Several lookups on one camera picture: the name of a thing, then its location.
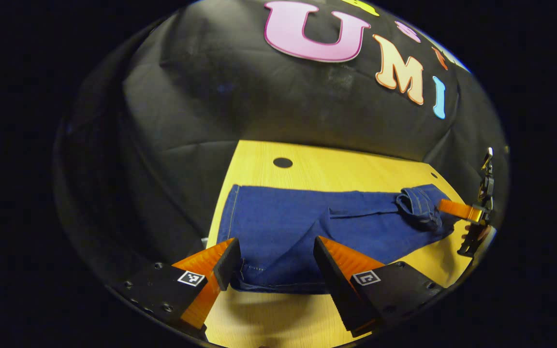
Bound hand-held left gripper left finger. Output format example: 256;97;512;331
109;237;241;341

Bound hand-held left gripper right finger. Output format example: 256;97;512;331
313;235;446;338

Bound blue denim jeans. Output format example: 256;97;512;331
217;184;463;294

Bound black backdrop cloth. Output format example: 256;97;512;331
54;0;509;286

